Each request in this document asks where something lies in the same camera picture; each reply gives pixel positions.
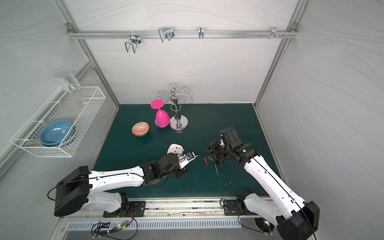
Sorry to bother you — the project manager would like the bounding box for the white square alarm clock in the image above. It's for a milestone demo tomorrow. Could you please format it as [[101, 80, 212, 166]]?
[[167, 144, 184, 156]]

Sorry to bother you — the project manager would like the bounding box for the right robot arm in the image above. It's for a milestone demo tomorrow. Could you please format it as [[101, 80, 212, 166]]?
[[203, 127, 320, 240]]

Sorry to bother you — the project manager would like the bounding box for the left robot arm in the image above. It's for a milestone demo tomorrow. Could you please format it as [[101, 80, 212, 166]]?
[[54, 152, 196, 217]]

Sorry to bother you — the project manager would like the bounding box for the chrome cup holder stand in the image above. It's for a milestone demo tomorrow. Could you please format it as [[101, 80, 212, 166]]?
[[157, 83, 194, 132]]

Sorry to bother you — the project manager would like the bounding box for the orange patterned bowl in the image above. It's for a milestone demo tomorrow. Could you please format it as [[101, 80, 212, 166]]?
[[132, 122, 150, 137]]

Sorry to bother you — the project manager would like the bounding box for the blue white floral bowl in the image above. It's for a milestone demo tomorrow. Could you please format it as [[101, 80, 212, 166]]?
[[154, 119, 162, 128]]

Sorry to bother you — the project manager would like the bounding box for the pink plastic goblet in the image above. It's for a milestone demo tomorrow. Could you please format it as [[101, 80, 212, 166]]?
[[151, 99, 171, 128]]

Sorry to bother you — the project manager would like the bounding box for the blue ceramic bowl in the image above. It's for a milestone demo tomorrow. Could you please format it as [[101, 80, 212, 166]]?
[[40, 120, 76, 147]]

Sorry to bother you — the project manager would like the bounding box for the small metal clip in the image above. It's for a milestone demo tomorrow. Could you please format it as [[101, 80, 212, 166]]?
[[198, 27, 204, 40]]

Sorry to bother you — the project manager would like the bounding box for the metal loop hook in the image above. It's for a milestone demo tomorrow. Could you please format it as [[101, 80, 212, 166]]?
[[158, 27, 175, 42]]

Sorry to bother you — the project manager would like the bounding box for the clear glass cup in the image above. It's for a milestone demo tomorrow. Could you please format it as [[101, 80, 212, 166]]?
[[56, 71, 81, 92]]

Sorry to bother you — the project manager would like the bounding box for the metal double hook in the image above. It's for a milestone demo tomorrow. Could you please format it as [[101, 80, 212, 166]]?
[[125, 32, 141, 54]]

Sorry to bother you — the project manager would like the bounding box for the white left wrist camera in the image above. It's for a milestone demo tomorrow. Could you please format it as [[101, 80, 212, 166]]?
[[179, 152, 198, 169]]

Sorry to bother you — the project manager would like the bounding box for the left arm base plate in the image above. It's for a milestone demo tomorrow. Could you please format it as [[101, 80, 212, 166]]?
[[103, 201, 146, 218]]

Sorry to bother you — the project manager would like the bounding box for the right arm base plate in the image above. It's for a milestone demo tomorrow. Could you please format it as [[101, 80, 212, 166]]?
[[220, 199, 249, 216]]

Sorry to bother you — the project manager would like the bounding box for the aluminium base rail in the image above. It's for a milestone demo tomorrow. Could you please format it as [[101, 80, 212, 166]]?
[[129, 197, 235, 220]]

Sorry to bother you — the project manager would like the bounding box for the left base cable bundle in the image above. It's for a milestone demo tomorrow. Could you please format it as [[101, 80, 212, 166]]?
[[90, 209, 139, 240]]

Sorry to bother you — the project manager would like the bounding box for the right base cable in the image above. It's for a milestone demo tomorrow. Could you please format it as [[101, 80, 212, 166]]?
[[237, 212, 276, 235]]

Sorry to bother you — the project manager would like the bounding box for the white wire basket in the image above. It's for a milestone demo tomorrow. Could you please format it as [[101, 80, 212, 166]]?
[[10, 87, 106, 158]]

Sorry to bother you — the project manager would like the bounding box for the aluminium top rail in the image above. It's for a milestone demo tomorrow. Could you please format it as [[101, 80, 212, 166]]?
[[68, 26, 299, 40]]

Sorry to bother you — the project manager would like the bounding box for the metal bracket hook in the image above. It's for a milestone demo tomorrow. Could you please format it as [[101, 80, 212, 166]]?
[[260, 27, 287, 39]]

